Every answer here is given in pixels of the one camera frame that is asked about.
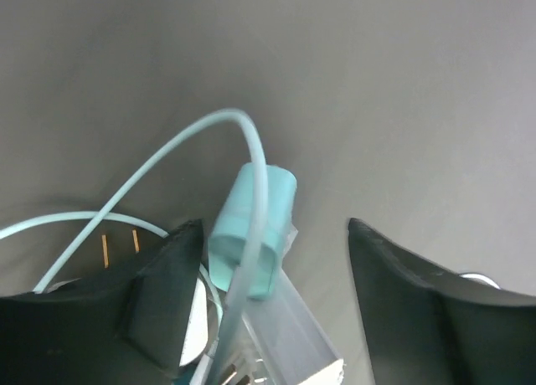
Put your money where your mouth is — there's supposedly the white honor charger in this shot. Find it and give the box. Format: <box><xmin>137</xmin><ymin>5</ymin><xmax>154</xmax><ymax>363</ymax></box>
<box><xmin>238</xmin><ymin>267</ymin><xmax>347</xmax><ymax>385</ymax></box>

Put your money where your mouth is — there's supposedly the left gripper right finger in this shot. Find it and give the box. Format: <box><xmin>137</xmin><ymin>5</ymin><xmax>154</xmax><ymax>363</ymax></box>
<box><xmin>348</xmin><ymin>218</ymin><xmax>535</xmax><ymax>384</ymax></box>

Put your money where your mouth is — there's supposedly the light teal charger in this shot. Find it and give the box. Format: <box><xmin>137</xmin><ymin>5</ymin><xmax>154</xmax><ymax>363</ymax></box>
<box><xmin>208</xmin><ymin>162</ymin><xmax>298</xmax><ymax>300</ymax></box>

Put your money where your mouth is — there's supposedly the mint usb cable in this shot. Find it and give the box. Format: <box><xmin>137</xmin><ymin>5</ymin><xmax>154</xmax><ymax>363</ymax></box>
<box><xmin>0</xmin><ymin>106</ymin><xmax>269</xmax><ymax>385</ymax></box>

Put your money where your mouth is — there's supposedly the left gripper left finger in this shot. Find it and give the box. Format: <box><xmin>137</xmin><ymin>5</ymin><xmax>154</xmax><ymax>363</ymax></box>
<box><xmin>1</xmin><ymin>220</ymin><xmax>204</xmax><ymax>384</ymax></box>

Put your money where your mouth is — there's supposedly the white square charger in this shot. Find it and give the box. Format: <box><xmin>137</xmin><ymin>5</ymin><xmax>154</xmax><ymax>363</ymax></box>
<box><xmin>46</xmin><ymin>228</ymin><xmax>209</xmax><ymax>367</ymax></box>

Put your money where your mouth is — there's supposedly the teal dual usb charger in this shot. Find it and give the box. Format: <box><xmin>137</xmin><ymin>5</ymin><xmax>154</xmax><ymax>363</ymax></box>
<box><xmin>173</xmin><ymin>363</ymin><xmax>269</xmax><ymax>385</ymax></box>

